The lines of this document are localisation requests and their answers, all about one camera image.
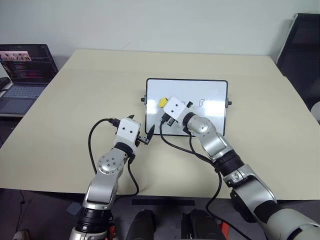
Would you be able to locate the black object beside laptop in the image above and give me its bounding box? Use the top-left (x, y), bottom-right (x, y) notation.
top-left (0, 77), bottom-right (12, 92)

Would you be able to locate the grey shoe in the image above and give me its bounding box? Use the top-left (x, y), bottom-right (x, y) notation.
top-left (13, 229), bottom-right (31, 240)

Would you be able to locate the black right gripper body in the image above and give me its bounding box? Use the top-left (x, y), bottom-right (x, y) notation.
top-left (160, 113), bottom-right (177, 129)

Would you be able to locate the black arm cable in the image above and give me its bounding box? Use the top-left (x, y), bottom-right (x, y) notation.
top-left (87, 116), bottom-right (140, 199)
top-left (158, 119), bottom-right (250, 240)

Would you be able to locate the open grey laptop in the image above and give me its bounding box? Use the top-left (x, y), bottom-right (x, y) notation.
top-left (0, 44), bottom-right (59, 116)

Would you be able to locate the dark rounded shape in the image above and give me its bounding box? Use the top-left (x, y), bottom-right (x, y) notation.
top-left (126, 209), bottom-right (157, 240)
top-left (181, 208), bottom-right (226, 240)

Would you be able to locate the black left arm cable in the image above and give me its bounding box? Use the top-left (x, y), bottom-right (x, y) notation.
top-left (87, 116), bottom-right (140, 199)

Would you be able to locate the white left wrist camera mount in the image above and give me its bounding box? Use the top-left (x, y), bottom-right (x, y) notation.
top-left (114, 118), bottom-right (142, 155)

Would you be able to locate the dark side desk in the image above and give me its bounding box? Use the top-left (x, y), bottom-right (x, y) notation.
top-left (0, 113), bottom-right (26, 149)

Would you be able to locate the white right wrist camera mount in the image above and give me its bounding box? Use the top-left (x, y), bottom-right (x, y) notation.
top-left (163, 97), bottom-right (191, 126)

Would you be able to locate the black-framed small whiteboard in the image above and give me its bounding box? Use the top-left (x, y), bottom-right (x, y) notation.
top-left (140, 78), bottom-right (232, 137)

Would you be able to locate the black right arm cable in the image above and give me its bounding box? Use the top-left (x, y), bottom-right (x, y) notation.
top-left (158, 119), bottom-right (250, 240)

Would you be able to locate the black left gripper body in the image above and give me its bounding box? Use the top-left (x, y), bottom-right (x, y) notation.
top-left (136, 134), bottom-right (152, 147)

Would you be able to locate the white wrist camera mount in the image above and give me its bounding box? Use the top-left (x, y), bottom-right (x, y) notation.
top-left (163, 97), bottom-right (191, 126)
top-left (114, 118), bottom-right (142, 155)

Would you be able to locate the white rounded object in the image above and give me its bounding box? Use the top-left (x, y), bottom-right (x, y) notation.
top-left (310, 100), bottom-right (320, 126)

